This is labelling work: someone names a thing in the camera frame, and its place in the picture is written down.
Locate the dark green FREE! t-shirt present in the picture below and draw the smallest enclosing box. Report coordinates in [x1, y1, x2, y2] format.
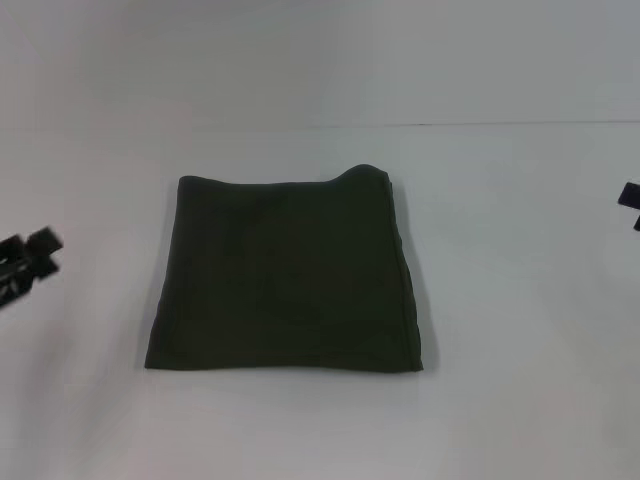
[143, 162, 425, 374]

